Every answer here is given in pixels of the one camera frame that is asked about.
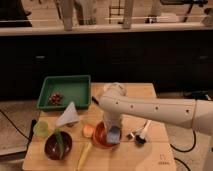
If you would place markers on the white handled dish brush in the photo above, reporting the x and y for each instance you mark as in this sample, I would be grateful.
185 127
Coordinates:
140 137

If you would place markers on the orange fruit piece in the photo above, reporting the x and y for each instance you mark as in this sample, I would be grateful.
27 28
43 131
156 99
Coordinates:
88 130

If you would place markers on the brown rectangular block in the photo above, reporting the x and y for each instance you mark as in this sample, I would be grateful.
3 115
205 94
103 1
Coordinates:
95 100

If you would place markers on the dark brown bowl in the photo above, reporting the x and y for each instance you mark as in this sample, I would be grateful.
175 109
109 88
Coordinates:
58 147

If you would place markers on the red bowl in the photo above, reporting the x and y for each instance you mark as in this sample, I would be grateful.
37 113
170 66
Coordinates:
99 137

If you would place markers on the yellow banana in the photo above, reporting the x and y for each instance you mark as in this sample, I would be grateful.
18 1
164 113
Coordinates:
84 155

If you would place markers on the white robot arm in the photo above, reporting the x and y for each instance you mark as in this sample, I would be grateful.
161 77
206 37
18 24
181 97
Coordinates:
186 113

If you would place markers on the light green cup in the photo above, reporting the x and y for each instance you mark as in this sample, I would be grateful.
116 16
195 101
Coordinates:
41 129

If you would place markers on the green plastic tray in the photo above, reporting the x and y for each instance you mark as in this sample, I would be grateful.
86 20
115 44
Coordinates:
76 89

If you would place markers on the blue sponge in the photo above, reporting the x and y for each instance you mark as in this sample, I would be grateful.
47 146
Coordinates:
113 135

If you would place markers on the white paper cone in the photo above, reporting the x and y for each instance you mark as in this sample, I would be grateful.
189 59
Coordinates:
68 117

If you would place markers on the green chili pepper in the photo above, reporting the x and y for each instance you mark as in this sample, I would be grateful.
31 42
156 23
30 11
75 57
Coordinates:
60 142

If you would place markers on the red berry cluster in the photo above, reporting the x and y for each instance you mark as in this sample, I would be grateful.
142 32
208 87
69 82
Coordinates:
55 99

